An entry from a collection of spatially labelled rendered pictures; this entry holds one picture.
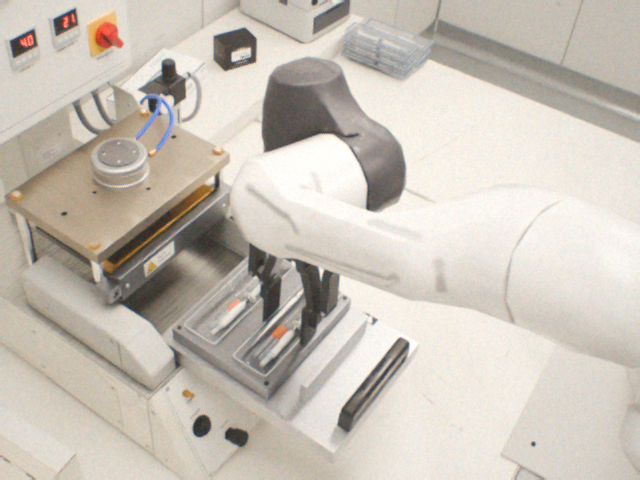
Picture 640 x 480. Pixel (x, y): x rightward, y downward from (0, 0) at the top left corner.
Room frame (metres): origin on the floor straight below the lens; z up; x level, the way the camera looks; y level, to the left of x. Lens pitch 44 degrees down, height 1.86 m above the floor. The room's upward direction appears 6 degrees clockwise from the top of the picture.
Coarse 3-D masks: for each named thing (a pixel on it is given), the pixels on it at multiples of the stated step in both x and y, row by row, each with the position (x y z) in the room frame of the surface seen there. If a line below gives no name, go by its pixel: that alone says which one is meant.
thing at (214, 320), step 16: (240, 272) 0.77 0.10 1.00; (224, 288) 0.74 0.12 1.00; (240, 288) 0.74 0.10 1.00; (256, 288) 0.75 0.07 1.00; (208, 304) 0.71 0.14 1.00; (224, 304) 0.71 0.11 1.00; (240, 304) 0.71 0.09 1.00; (192, 320) 0.68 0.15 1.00; (208, 320) 0.68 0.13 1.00; (224, 320) 0.68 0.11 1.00; (208, 336) 0.65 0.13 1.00
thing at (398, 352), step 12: (396, 348) 0.66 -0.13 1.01; (408, 348) 0.67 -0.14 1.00; (384, 360) 0.64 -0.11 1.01; (396, 360) 0.64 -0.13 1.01; (372, 372) 0.62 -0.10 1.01; (384, 372) 0.62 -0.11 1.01; (360, 384) 0.60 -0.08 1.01; (372, 384) 0.60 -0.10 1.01; (360, 396) 0.58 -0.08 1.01; (372, 396) 0.59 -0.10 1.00; (348, 408) 0.56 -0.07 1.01; (360, 408) 0.56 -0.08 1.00; (348, 420) 0.55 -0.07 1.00
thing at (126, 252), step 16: (192, 192) 0.87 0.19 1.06; (208, 192) 0.88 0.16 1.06; (176, 208) 0.84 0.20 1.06; (192, 208) 0.85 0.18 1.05; (160, 224) 0.80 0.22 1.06; (144, 240) 0.77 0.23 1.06; (80, 256) 0.75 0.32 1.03; (112, 256) 0.73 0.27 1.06; (128, 256) 0.73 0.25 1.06; (112, 272) 0.72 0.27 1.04
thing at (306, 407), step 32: (352, 320) 0.73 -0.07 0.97; (192, 352) 0.65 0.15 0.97; (320, 352) 0.67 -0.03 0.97; (352, 352) 0.68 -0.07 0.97; (384, 352) 0.68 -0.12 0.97; (416, 352) 0.70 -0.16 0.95; (224, 384) 0.61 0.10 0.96; (288, 384) 0.61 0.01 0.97; (320, 384) 0.61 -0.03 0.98; (352, 384) 0.62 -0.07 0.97; (384, 384) 0.63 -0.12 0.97; (288, 416) 0.56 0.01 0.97; (320, 416) 0.57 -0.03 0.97; (320, 448) 0.53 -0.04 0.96
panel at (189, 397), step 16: (176, 384) 0.63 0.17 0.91; (192, 384) 0.65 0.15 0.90; (208, 384) 0.66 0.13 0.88; (176, 400) 0.62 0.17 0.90; (192, 400) 0.63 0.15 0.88; (208, 400) 0.65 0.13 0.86; (224, 400) 0.66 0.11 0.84; (176, 416) 0.60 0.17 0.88; (192, 416) 0.62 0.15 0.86; (208, 416) 0.63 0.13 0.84; (224, 416) 0.65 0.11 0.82; (240, 416) 0.67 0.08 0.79; (256, 416) 0.68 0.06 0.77; (192, 432) 0.60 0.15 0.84; (224, 432) 0.63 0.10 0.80; (192, 448) 0.59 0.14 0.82; (208, 448) 0.60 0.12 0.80; (224, 448) 0.62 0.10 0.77; (208, 464) 0.59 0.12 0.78
